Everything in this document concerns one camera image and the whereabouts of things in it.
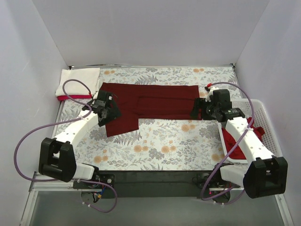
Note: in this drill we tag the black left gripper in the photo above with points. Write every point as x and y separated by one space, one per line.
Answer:
109 110

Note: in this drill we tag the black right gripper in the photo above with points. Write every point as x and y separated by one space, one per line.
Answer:
200 108

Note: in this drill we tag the dark red t-shirt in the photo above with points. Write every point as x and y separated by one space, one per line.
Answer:
137 102

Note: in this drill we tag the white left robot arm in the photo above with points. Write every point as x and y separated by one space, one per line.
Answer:
57 158

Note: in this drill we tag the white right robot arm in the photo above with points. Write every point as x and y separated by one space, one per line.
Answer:
266 174

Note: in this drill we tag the floral patterned table mat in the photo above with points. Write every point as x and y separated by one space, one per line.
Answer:
160 144

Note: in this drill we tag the folded pink-red t-shirt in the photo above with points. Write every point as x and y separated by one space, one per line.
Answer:
62 98

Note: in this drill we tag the white plastic laundry basket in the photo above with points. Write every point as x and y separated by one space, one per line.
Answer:
261 119

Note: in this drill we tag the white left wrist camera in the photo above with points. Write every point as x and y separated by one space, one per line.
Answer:
95 96

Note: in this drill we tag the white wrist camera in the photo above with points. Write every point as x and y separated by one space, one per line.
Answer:
95 96
210 88

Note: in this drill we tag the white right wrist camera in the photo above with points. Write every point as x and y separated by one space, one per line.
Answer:
210 88

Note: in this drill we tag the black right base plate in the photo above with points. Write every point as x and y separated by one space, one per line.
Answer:
203 177

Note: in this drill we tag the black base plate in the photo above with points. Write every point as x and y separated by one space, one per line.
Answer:
203 177
108 179

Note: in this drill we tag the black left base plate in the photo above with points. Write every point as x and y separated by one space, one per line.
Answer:
108 179

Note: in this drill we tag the aluminium frame rail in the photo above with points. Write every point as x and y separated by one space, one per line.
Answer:
44 186

